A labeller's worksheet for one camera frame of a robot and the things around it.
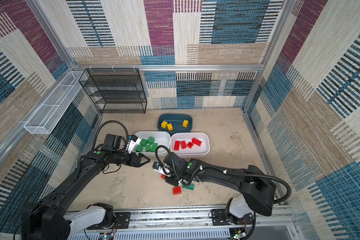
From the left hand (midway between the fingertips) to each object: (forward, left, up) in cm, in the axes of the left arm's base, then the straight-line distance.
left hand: (144, 157), depth 78 cm
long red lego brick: (+16, -16, -14) cm, 27 cm away
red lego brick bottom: (-7, -10, -7) cm, 14 cm away
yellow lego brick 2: (+33, -22, -13) cm, 42 cm away
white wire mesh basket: (+11, +45, +17) cm, 50 cm away
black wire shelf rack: (+52, +27, +2) cm, 59 cm away
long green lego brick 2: (-11, -24, -14) cm, 30 cm away
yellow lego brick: (+30, -12, -12) cm, 34 cm away
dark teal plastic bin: (+33, -15, -12) cm, 38 cm away
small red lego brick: (+15, -25, -13) cm, 32 cm away
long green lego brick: (+14, -2, -13) cm, 19 cm away
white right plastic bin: (+12, -29, -17) cm, 35 cm away
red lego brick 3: (-12, -17, -14) cm, 25 cm away
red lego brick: (+16, -21, -13) cm, 29 cm away
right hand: (-7, -13, -8) cm, 17 cm away
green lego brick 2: (+15, +2, -15) cm, 21 cm away
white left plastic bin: (+21, -7, -13) cm, 26 cm away
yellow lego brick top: (+32, -7, -12) cm, 35 cm away
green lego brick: (+19, +1, -14) cm, 24 cm away
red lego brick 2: (+17, -29, -13) cm, 36 cm away
